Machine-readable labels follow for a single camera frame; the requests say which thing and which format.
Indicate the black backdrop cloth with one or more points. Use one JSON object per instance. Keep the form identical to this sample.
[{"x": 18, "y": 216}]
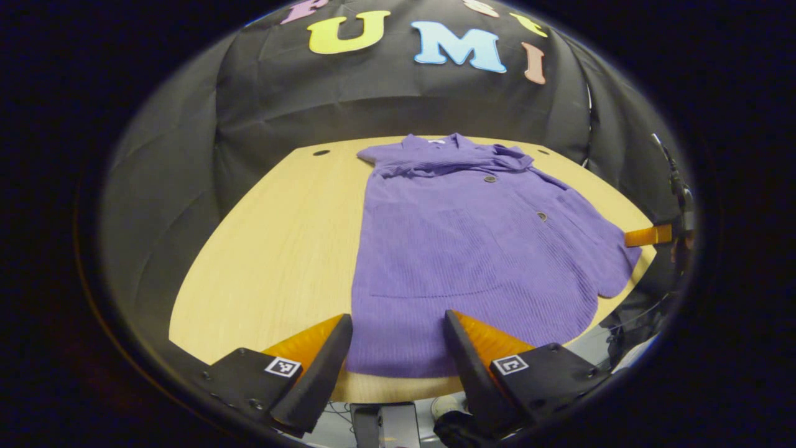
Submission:
[{"x": 280, "y": 106}]

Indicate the person's dark clothing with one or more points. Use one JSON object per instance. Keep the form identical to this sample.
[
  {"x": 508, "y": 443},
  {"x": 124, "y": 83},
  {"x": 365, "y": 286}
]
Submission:
[{"x": 637, "y": 317}]

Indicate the purple button shirt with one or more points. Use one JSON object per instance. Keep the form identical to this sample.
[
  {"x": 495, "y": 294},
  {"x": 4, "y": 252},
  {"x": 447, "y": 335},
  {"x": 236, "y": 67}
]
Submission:
[{"x": 466, "y": 261}]

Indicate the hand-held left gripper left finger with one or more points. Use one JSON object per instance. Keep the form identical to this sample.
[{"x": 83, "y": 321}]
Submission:
[{"x": 320, "y": 379}]

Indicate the black rectangular box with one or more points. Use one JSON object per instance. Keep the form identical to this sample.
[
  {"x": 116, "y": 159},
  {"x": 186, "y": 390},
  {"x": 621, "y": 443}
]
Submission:
[{"x": 385, "y": 426}]

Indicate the white round object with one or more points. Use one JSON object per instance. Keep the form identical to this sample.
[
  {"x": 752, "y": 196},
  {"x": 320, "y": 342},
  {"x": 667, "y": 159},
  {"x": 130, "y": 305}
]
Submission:
[{"x": 446, "y": 406}]

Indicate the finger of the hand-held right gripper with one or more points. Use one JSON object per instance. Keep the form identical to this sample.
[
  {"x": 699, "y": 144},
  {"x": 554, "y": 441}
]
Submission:
[{"x": 650, "y": 236}]

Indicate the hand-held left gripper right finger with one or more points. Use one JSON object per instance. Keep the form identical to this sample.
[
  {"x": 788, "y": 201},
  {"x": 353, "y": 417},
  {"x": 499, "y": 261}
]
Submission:
[{"x": 476, "y": 379}]

